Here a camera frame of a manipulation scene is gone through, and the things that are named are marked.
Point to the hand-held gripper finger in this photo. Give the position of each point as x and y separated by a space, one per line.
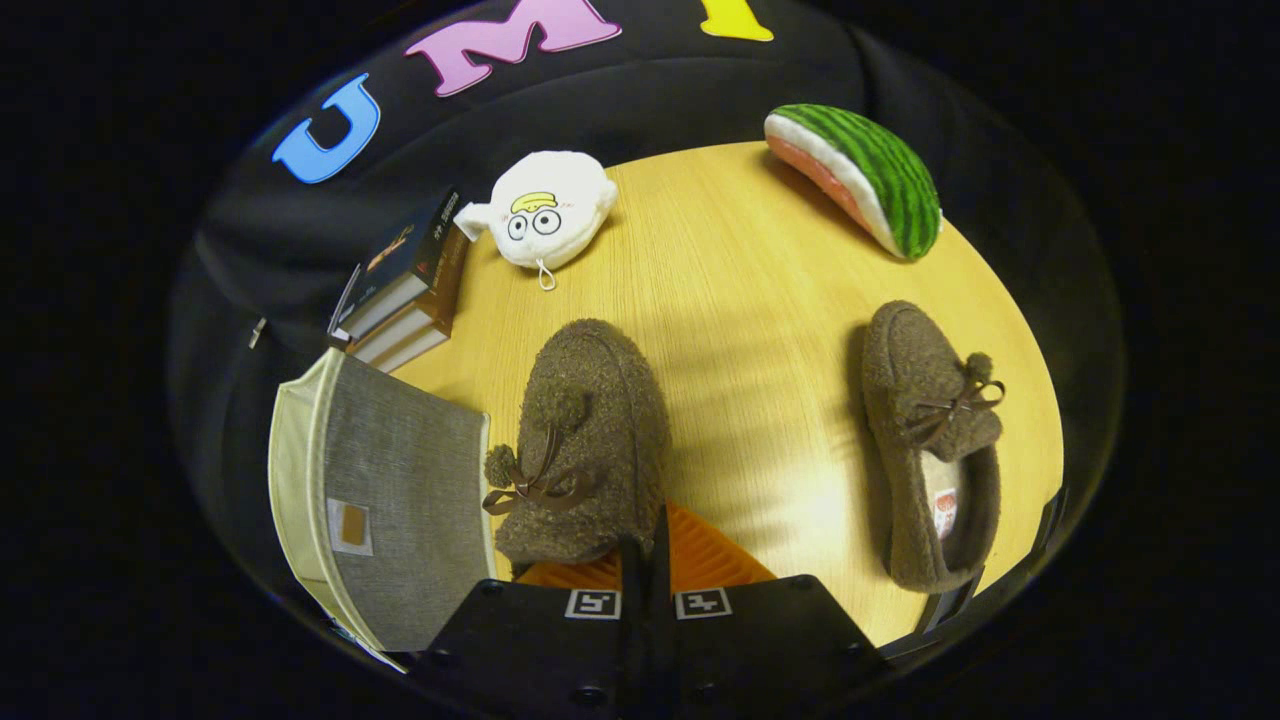
634 640
658 640

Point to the brown fuzzy shoe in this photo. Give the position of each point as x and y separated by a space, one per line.
600 400
900 380

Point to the grey fabric storage box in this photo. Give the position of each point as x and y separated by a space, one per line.
410 500

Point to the brown cover book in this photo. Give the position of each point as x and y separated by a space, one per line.
445 300

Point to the white cover book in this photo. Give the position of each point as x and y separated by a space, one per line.
343 305

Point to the dark cover book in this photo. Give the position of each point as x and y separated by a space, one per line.
420 250

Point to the white plush toy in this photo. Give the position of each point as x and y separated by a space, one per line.
570 180

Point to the small white tag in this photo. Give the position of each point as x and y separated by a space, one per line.
257 333

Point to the watermelon slice plush toy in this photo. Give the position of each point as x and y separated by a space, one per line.
880 170

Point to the black backdrop cloth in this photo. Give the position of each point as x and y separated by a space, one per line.
700 90

